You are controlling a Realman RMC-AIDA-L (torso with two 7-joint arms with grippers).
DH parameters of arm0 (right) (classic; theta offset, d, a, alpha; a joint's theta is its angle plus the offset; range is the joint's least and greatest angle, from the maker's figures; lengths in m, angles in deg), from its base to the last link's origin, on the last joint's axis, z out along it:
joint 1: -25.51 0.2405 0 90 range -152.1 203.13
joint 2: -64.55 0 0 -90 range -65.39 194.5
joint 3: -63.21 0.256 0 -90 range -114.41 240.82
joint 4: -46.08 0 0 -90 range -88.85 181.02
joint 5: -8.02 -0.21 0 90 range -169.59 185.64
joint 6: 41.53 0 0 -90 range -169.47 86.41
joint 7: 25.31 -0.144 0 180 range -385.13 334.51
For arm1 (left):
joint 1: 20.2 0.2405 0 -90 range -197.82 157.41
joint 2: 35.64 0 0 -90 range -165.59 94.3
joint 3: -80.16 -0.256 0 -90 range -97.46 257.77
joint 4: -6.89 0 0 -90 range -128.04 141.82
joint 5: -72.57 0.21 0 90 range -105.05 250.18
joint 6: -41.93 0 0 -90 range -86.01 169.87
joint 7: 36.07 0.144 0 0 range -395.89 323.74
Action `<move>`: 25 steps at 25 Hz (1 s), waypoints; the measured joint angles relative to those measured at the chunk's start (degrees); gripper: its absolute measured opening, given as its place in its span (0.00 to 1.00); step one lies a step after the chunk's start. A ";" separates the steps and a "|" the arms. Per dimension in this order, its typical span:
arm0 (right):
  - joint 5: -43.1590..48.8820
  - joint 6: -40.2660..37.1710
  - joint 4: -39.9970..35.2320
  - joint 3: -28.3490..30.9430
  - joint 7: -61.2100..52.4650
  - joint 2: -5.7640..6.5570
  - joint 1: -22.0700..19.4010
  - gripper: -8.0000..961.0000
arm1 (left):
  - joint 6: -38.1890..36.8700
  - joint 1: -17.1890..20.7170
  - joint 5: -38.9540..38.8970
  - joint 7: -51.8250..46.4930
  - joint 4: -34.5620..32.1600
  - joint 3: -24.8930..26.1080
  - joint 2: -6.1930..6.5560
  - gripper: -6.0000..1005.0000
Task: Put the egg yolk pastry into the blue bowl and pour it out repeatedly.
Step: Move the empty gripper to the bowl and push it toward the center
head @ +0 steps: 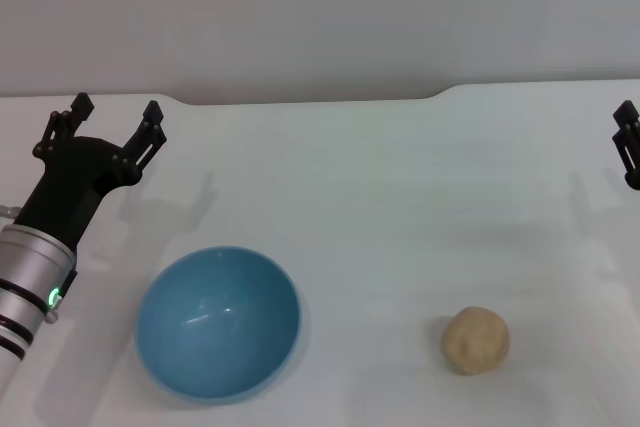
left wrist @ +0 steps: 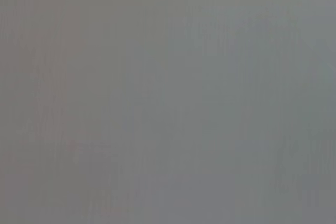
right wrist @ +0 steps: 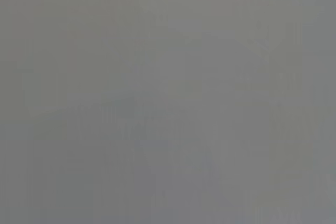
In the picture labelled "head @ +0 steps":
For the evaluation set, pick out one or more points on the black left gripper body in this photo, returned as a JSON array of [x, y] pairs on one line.
[[70, 172]]

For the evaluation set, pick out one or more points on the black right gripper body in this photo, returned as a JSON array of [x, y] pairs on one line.
[[635, 182]]

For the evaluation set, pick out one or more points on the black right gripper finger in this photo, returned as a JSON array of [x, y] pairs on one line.
[[629, 137]]

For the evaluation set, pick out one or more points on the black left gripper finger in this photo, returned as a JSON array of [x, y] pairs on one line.
[[60, 122], [147, 134]]

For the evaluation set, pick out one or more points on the blue bowl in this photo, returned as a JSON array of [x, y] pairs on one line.
[[220, 322]]

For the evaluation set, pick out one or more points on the round tan egg yolk pastry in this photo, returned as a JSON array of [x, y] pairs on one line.
[[475, 341]]

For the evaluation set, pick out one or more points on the small silver plug fitting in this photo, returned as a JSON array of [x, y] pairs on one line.
[[6, 212]]

